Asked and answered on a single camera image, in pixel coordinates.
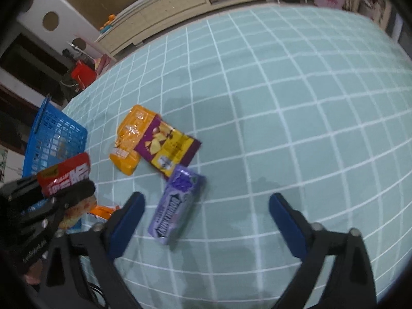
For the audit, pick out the oranges on blue plate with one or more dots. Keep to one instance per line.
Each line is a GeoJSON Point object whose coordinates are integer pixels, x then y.
{"type": "Point", "coordinates": [108, 23]}

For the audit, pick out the pink box by wall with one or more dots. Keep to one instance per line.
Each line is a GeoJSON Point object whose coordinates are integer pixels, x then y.
{"type": "Point", "coordinates": [101, 63]}

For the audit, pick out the purple gum box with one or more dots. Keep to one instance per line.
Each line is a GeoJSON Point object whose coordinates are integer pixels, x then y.
{"type": "Point", "coordinates": [182, 190]}

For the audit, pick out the blue plastic basket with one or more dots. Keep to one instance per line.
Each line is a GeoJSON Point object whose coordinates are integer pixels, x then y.
{"type": "Point", "coordinates": [54, 137]}

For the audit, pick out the dark backpack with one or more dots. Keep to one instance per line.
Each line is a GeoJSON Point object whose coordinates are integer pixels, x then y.
{"type": "Point", "coordinates": [69, 86]}

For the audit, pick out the purple chips packet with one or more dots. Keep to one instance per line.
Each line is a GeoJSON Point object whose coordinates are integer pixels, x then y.
{"type": "Point", "coordinates": [165, 147]}

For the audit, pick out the red bag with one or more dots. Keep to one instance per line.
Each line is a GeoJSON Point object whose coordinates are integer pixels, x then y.
{"type": "Point", "coordinates": [83, 74]}

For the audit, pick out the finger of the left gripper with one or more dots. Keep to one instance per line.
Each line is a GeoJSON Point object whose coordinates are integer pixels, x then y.
{"type": "Point", "coordinates": [22, 192]}
{"type": "Point", "coordinates": [70, 196]}

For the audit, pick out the cream tv cabinet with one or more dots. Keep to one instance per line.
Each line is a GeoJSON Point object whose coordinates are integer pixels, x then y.
{"type": "Point", "coordinates": [145, 18]}

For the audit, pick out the white red snack packet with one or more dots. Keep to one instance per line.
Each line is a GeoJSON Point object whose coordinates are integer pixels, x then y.
{"type": "Point", "coordinates": [74, 214]}

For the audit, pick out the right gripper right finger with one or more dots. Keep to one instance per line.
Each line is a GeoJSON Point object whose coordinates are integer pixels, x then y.
{"type": "Point", "coordinates": [350, 283]}

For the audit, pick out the teal grid tablecloth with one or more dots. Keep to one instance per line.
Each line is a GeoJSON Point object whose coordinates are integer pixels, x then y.
{"type": "Point", "coordinates": [312, 103]}

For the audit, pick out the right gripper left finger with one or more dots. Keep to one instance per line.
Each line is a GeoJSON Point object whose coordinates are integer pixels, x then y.
{"type": "Point", "coordinates": [63, 284]}

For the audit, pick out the small orange snack packet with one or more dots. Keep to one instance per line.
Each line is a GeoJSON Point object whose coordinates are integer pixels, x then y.
{"type": "Point", "coordinates": [103, 212]}

